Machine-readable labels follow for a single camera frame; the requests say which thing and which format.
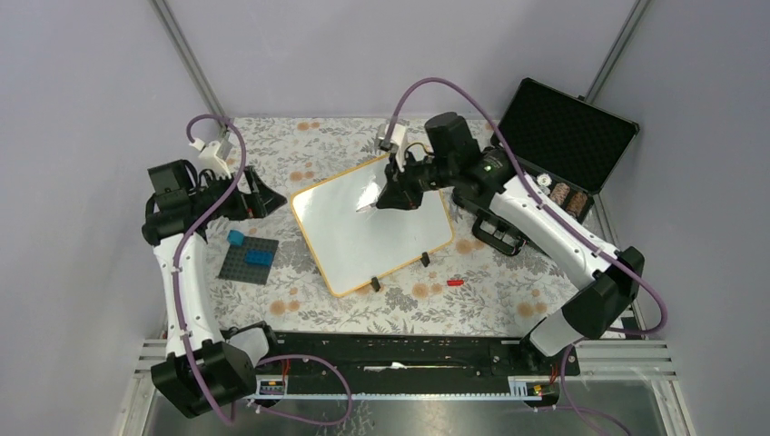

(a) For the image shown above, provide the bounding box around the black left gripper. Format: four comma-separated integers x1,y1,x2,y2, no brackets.
190,164,285,220

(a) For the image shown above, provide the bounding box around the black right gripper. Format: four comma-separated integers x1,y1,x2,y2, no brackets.
377,147,458,211

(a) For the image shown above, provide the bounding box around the white red whiteboard marker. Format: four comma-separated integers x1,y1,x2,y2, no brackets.
356,203,377,213

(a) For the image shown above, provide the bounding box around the yellow framed whiteboard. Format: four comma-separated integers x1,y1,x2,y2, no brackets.
290,156,454,297

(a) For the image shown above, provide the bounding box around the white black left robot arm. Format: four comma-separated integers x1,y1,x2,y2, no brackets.
142,160,286,418

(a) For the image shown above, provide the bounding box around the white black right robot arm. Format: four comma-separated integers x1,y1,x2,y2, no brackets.
373,112,645,374

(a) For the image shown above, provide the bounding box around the loose blue lego brick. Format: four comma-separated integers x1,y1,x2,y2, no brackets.
227,230,245,246

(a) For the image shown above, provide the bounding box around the grey blue lego plate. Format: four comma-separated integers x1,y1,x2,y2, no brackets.
217,236,279,285

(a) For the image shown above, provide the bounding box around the black poker chip case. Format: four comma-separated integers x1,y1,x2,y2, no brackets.
452,77,641,258

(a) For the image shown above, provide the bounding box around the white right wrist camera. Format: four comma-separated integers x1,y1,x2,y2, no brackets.
374,123,408,172

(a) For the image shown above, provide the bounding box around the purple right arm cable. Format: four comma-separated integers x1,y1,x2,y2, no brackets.
384,76,669,436

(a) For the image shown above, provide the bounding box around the aluminium frame rail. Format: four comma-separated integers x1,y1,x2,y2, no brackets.
148,0,226,116

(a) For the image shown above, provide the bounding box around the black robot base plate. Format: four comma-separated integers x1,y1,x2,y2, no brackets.
257,332,580,384

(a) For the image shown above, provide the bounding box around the grey slotted cable duct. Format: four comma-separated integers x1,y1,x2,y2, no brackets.
250,373,560,403

